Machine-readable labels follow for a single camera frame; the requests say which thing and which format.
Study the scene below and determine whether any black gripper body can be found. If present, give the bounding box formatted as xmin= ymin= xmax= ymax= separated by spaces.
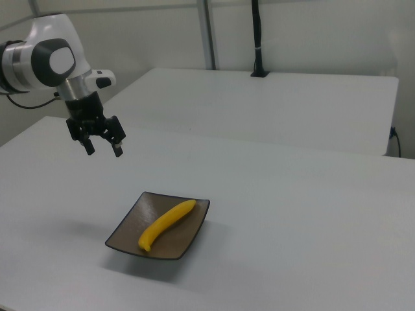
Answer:
xmin=64 ymin=91 xmax=110 ymax=137

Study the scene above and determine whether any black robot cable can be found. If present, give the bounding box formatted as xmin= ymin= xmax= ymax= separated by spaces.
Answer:
xmin=5 ymin=91 xmax=63 ymax=110

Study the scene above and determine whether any yellow banana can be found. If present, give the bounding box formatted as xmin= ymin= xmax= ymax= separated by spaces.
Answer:
xmin=137 ymin=199 xmax=197 ymax=252

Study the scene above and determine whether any aluminium frame post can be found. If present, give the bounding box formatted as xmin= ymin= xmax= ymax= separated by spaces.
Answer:
xmin=196 ymin=0 xmax=217 ymax=70

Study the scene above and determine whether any black camera pole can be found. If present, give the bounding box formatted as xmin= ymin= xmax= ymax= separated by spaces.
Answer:
xmin=250 ymin=0 xmax=270 ymax=78

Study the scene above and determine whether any black power cable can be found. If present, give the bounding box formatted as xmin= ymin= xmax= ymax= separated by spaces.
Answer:
xmin=390 ymin=126 xmax=402 ymax=159

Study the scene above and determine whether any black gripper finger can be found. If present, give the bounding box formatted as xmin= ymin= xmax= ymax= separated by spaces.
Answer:
xmin=98 ymin=115 xmax=127 ymax=159
xmin=65 ymin=119 xmax=96 ymax=157

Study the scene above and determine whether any square brown ceramic plate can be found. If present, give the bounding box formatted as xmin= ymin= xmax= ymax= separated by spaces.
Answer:
xmin=104 ymin=190 xmax=211 ymax=261

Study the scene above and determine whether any white side table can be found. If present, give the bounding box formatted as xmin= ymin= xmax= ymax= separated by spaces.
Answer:
xmin=102 ymin=67 xmax=400 ymax=157

